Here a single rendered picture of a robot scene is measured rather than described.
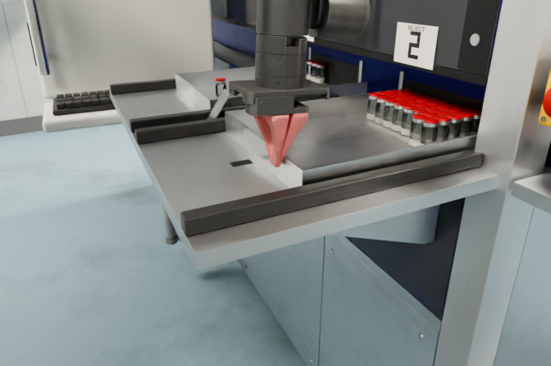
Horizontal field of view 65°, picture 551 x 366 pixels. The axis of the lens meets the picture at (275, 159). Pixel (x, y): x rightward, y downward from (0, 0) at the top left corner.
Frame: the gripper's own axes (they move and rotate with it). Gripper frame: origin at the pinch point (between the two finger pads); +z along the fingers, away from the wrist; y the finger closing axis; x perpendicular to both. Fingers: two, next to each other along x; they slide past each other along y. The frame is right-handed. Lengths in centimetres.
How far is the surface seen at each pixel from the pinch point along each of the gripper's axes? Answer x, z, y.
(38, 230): 168, 92, -39
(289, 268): 47, 54, 30
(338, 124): 15.1, 1.4, 19.5
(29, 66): 335, 40, -41
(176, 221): -3.9, 4.0, -13.3
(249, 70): 53, -1, 19
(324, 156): 3.7, 2.1, 9.6
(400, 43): 9.7, -12.6, 25.9
